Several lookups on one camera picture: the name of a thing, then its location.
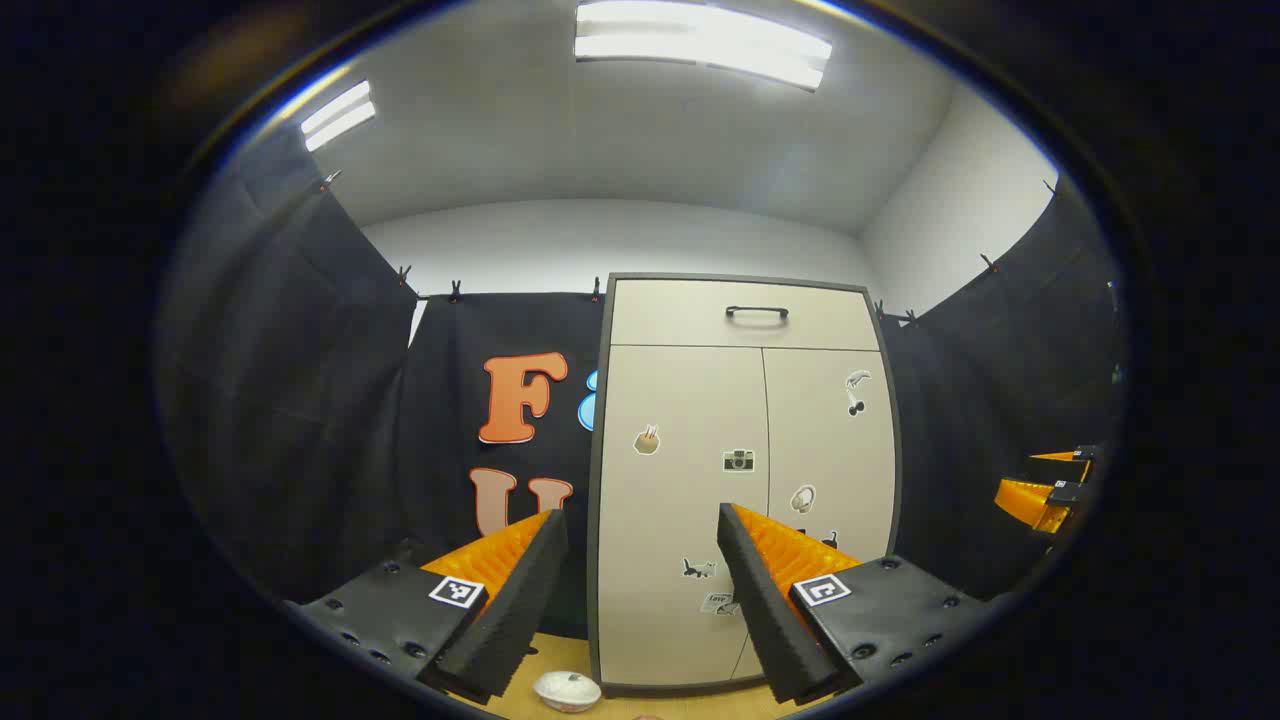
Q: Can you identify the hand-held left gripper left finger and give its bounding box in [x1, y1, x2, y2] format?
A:
[283, 508, 570, 704]

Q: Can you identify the small ceiling light panel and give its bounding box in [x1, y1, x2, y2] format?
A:
[300, 80, 378, 153]

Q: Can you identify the large ceiling light panel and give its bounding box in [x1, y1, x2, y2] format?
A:
[574, 0, 834, 93]

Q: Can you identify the beige double-door shoe cabinet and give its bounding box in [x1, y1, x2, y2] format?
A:
[588, 272, 903, 698]

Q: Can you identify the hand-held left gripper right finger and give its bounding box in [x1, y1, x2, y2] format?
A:
[716, 502, 993, 706]

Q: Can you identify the white rounded object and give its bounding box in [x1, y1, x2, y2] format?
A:
[532, 670, 603, 713]

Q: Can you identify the row of black cloth clips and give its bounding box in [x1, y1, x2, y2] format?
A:
[320, 170, 1061, 327]

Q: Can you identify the beige cabinet door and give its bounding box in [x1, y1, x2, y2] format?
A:
[733, 348, 898, 681]
[597, 345, 771, 688]

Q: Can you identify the black backdrop cloth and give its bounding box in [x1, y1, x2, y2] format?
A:
[158, 130, 1129, 643]

